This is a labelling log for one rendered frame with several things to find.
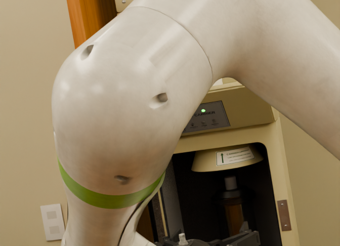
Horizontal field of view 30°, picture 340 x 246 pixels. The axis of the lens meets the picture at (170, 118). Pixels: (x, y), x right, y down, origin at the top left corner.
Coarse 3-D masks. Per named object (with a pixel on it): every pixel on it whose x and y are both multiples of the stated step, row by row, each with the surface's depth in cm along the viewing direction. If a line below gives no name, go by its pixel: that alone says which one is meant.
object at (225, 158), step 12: (240, 144) 147; (252, 144) 150; (204, 156) 148; (216, 156) 146; (228, 156) 145; (240, 156) 146; (252, 156) 147; (192, 168) 152; (204, 168) 147; (216, 168) 145; (228, 168) 144
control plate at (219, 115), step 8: (200, 104) 134; (208, 104) 134; (216, 104) 134; (200, 112) 136; (208, 112) 136; (216, 112) 136; (224, 112) 135; (192, 120) 138; (200, 120) 138; (208, 120) 138; (216, 120) 138; (224, 120) 137; (192, 128) 140; (200, 128) 140; (208, 128) 140; (216, 128) 140
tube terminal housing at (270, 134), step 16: (224, 80) 141; (240, 128) 142; (256, 128) 141; (272, 128) 140; (192, 144) 145; (208, 144) 144; (224, 144) 143; (272, 144) 140; (272, 160) 141; (272, 176) 141; (288, 176) 150; (288, 192) 143; (288, 208) 141; (288, 240) 141
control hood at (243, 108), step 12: (228, 84) 130; (240, 84) 129; (216, 96) 132; (228, 96) 132; (240, 96) 131; (252, 96) 131; (228, 108) 134; (240, 108) 134; (252, 108) 134; (264, 108) 134; (240, 120) 137; (252, 120) 137; (264, 120) 137; (192, 132) 141; (204, 132) 141
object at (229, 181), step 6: (228, 180) 152; (234, 180) 153; (228, 186) 153; (234, 186) 152; (240, 186) 154; (246, 186) 153; (216, 192) 153; (222, 192) 151; (228, 192) 150; (234, 192) 150; (240, 192) 150; (246, 192) 151
